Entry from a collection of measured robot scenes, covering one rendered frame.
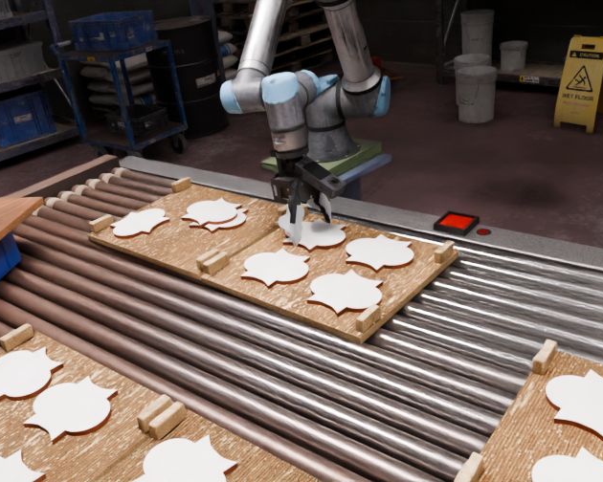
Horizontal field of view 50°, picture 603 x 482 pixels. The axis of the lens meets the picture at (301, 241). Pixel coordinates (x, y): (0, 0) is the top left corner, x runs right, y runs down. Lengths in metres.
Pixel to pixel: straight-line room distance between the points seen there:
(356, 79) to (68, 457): 1.26
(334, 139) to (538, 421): 1.22
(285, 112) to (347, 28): 0.49
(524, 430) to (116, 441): 0.58
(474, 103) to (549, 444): 4.26
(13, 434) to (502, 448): 0.71
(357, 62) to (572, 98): 3.21
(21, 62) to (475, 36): 3.80
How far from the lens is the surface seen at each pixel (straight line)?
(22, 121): 5.80
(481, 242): 1.43
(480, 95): 5.04
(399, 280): 1.25
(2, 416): 1.15
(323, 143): 1.97
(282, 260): 1.34
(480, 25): 6.04
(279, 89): 1.32
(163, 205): 1.75
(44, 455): 1.04
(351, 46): 1.79
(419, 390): 1.02
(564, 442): 0.94
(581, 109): 4.88
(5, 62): 5.69
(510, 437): 0.94
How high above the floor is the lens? 1.59
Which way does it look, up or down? 27 degrees down
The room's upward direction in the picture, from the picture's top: 7 degrees counter-clockwise
